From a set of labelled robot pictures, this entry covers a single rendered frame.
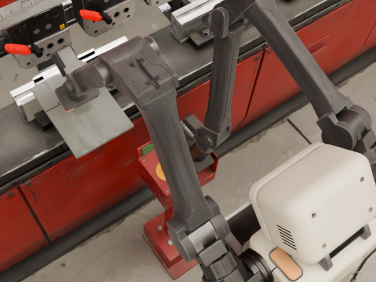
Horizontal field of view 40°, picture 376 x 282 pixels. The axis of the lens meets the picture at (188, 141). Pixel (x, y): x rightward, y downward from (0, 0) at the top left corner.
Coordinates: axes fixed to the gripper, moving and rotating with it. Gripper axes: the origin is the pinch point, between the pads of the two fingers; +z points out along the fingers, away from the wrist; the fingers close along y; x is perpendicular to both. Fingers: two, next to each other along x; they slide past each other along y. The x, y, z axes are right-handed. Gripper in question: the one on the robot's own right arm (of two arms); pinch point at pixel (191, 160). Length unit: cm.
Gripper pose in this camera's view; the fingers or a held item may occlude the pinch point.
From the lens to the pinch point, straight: 168.4
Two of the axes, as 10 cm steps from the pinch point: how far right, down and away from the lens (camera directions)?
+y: -5.5, -8.3, 1.2
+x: -8.1, 4.9, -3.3
